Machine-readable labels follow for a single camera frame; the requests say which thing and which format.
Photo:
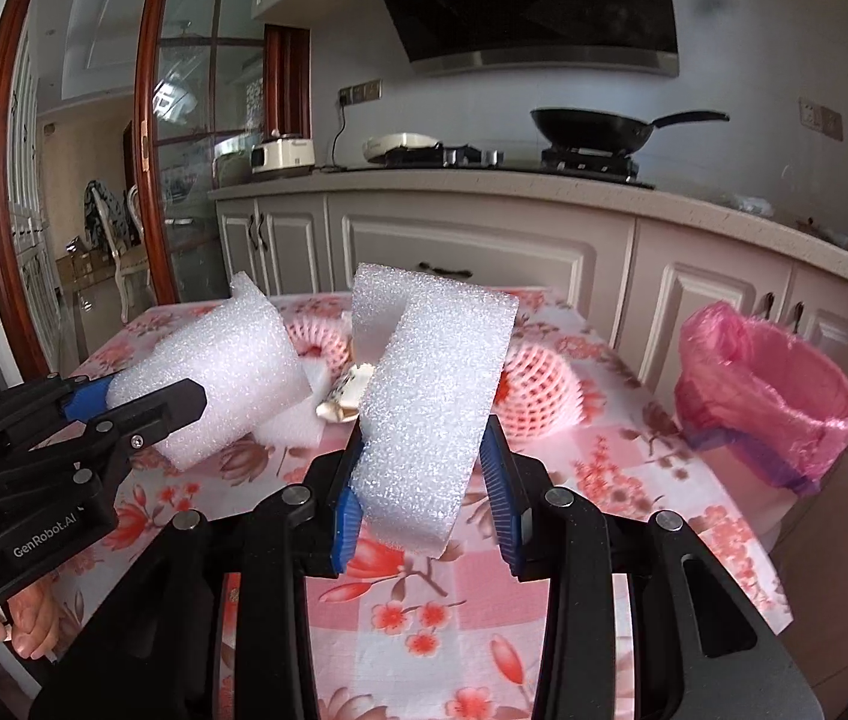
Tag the black wok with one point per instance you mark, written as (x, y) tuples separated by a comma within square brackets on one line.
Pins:
[(589, 131)]

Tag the tall white foam block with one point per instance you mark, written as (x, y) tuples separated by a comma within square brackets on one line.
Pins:
[(431, 405)]

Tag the black range hood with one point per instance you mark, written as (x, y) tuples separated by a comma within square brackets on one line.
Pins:
[(529, 0)]

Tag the white trash bin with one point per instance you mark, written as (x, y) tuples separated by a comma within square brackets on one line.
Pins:
[(750, 495)]

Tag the pink floral tablecloth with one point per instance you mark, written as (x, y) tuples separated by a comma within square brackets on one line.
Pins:
[(424, 615)]

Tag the white dining chair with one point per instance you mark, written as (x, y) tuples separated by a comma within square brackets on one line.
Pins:
[(123, 270)]

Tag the small wall outlet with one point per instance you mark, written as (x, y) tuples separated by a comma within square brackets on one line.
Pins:
[(821, 120)]

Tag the flat white foam sheet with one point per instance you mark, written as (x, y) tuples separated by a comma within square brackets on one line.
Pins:
[(285, 424)]

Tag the white electric griddle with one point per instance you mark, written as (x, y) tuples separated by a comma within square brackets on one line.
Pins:
[(397, 144)]

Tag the white kitchen base cabinet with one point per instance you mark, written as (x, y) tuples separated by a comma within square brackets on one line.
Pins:
[(544, 240)]

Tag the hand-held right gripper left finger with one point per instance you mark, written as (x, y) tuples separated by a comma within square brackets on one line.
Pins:
[(341, 532)]

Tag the person's left hand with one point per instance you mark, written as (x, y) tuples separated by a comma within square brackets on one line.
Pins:
[(18, 619)]

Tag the pink trash bag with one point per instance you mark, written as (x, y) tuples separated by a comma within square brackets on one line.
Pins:
[(769, 390)]

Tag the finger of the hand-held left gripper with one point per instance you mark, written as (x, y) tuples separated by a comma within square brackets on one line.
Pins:
[(161, 412), (86, 401)]

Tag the wall power outlet strip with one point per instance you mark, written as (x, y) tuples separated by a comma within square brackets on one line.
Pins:
[(360, 93)]

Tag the wooden framed glass sliding door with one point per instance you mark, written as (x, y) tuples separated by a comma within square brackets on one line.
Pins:
[(146, 127)]

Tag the dark patterned garment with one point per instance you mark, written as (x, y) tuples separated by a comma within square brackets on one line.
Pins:
[(102, 211)]

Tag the cardboard box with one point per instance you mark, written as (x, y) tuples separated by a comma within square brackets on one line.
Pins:
[(86, 262)]

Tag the black gas stove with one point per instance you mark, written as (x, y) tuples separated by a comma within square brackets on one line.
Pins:
[(514, 159)]

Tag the white living room cabinet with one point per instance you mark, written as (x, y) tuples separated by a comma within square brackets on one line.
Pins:
[(26, 240)]

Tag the pink foam fruit net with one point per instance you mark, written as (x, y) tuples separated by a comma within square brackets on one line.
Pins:
[(544, 382), (319, 337)]

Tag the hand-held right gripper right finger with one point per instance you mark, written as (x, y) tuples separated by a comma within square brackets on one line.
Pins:
[(502, 510)]

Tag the notched white foam block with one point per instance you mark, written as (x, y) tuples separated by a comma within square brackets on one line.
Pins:
[(229, 375)]

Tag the cream rice cooker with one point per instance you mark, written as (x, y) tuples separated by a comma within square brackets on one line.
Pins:
[(285, 154)]

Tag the cream green print paper packet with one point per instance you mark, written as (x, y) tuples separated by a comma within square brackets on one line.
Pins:
[(345, 394)]

